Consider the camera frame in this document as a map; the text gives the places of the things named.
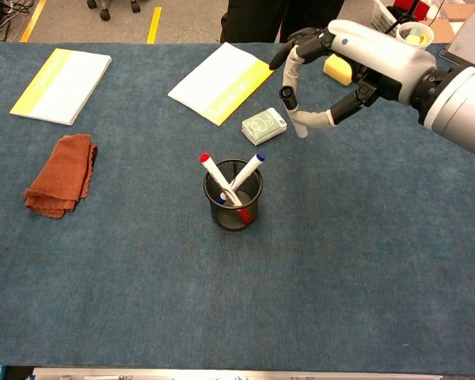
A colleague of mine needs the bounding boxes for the aluminium frame rail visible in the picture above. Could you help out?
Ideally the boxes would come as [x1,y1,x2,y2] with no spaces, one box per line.
[31,366,444,380]

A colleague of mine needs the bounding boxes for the blue felt table mat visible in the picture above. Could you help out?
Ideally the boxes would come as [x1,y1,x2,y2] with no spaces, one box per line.
[0,41,475,375]

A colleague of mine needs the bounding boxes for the blue-capped white marker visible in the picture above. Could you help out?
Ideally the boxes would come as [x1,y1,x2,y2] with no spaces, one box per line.
[215,152,267,206]

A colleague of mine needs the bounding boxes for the brown folded cloth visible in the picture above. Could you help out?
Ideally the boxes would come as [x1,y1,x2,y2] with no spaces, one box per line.
[22,134,99,219]

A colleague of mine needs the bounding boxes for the person in black trousers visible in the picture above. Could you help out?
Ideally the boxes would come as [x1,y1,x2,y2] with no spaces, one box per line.
[220,0,345,44]

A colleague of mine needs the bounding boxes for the yellow floor tape strip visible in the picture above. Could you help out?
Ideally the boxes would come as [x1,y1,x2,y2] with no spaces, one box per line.
[20,0,48,43]
[146,6,163,45]

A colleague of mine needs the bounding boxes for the red-capped white marker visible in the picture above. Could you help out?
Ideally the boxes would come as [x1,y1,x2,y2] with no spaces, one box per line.
[199,153,254,225]

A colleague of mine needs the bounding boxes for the black tripod stand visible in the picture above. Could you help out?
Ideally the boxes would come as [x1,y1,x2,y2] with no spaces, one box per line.
[386,0,423,35]

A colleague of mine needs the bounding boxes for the black office chair base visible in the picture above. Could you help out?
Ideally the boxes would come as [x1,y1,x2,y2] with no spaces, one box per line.
[86,0,142,22]

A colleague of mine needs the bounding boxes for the black cable bundle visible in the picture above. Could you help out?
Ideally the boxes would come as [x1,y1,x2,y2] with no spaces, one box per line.
[0,0,36,43]

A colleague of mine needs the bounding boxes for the yellow sponge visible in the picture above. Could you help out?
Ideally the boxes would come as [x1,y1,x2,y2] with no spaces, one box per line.
[322,54,354,86]

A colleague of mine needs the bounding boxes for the brown cardboard box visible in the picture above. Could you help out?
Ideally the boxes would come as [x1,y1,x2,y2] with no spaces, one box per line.
[427,2,475,44]

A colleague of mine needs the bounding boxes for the yellow and white notebook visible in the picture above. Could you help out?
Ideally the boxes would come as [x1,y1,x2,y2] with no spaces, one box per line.
[167,41,276,127]
[9,47,112,127]

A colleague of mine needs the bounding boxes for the red box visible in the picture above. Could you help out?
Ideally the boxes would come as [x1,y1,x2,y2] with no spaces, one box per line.
[393,0,431,19]

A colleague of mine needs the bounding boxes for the white plastic basket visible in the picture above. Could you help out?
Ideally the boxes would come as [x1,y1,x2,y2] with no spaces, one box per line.
[370,0,403,39]

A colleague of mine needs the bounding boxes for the white paper cup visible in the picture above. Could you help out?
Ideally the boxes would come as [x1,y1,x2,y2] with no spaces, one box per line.
[395,21,435,51]

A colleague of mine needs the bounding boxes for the yellow sticky notes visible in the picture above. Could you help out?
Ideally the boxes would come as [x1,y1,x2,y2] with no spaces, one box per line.
[399,25,431,47]

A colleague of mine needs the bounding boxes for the black round cup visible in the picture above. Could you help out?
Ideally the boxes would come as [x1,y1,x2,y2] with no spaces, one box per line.
[203,158,264,231]

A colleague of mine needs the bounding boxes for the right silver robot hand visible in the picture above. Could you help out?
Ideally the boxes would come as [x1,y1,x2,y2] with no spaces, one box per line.
[269,19,439,130]

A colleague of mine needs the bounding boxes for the grey laptop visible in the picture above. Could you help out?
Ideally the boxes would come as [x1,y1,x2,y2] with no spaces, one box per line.
[438,13,475,74]

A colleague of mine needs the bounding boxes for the green tissue pack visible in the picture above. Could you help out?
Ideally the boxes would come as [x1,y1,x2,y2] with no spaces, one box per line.
[241,107,288,146]

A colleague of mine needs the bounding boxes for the black-capped white marker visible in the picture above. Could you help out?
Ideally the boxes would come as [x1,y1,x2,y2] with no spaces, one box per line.
[278,85,309,139]

